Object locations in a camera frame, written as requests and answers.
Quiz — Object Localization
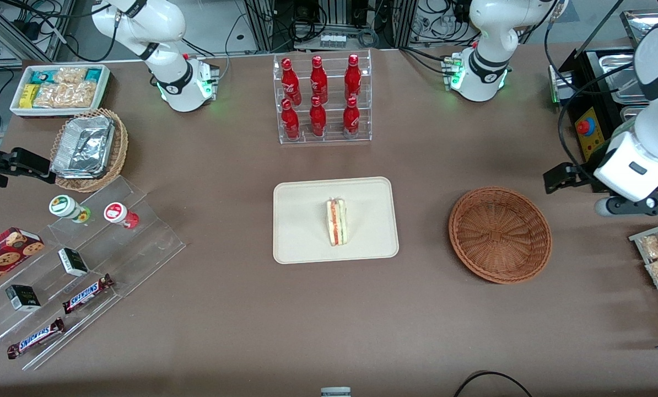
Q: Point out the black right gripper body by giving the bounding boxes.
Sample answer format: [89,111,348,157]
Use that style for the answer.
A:
[0,146,57,189]

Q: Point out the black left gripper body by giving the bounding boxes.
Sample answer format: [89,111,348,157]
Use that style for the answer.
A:
[543,162,586,194]

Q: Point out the triangular sandwich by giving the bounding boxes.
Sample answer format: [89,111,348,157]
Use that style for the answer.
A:
[326,197,349,247]

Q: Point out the brown round wicker basket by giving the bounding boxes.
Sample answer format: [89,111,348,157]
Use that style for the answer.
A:
[449,186,553,285]

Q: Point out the light tan wicker basket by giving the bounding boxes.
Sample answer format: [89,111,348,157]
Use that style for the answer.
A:
[51,108,129,193]

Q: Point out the beige plastic tray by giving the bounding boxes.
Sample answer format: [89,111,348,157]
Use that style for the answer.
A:
[273,176,400,265]

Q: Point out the black food warmer machine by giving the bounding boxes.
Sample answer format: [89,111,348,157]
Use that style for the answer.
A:
[548,0,658,194]

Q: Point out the green lid snack cup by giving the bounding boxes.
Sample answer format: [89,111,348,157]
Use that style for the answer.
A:
[48,195,91,224]

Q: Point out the stacked aluminium foil trays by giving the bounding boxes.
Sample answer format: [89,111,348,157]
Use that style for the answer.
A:
[52,115,116,179]

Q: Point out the yellow snack packet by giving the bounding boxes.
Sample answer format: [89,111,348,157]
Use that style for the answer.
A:
[19,84,40,109]

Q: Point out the clear rice cracker bag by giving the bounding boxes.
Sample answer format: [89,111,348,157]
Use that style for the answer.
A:
[53,67,87,85]
[33,84,68,109]
[64,82,97,108]

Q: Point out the steel food pan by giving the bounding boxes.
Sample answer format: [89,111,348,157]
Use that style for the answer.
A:
[599,53,648,105]
[618,105,648,138]

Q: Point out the red plaid cookie box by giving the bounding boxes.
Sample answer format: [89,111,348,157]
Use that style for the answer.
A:
[0,227,46,293]

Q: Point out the red lid snack cup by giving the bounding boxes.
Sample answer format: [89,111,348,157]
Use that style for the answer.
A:
[104,202,140,230]

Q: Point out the small black white box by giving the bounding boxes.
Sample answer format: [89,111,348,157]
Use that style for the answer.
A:
[58,248,89,277]
[5,285,42,313]

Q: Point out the white rectangular snack bin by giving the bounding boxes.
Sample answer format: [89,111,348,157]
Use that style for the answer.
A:
[9,64,112,119]

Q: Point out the clear acrylic stepped shelf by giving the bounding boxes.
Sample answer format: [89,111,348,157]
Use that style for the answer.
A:
[0,175,187,371]

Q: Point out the Snickers chocolate bar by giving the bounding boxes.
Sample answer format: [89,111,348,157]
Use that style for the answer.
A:
[62,273,115,315]
[7,317,66,360]

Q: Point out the red cola bottle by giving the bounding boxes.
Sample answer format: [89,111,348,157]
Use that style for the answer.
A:
[281,57,302,105]
[343,96,361,138]
[310,55,328,104]
[281,98,300,140]
[344,53,362,101]
[309,96,327,137]

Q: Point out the clear acrylic bottle rack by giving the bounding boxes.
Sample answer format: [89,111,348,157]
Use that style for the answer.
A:
[273,49,373,145]

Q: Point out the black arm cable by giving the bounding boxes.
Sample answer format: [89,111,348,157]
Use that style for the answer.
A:
[544,0,638,185]

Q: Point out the black floor cable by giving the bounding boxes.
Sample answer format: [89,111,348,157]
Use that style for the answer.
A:
[453,371,533,397]

